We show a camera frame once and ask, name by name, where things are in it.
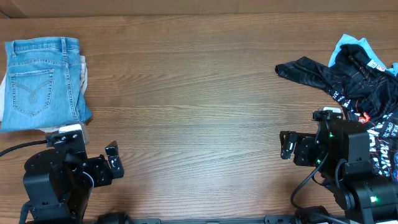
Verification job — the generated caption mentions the light blue denim jeans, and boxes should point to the light blue denim jeans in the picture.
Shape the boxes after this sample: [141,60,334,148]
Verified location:
[1,37,92,133]

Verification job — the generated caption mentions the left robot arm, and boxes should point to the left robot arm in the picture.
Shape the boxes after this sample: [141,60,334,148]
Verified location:
[19,141,124,223]

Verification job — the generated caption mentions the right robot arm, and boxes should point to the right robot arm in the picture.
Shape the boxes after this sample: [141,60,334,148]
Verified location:
[279,119,397,223]

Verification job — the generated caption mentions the black printed t-shirt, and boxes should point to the black printed t-shirt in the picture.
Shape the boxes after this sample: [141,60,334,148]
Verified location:
[275,44,397,182]

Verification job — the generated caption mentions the folded beige trousers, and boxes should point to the folded beige trousers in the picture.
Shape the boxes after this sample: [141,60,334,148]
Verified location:
[1,55,88,133]

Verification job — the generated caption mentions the light blue cloth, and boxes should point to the light blue cloth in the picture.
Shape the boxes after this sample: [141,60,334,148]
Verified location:
[328,34,397,76]

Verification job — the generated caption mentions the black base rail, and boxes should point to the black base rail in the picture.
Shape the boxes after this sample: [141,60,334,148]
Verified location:
[93,211,351,224]

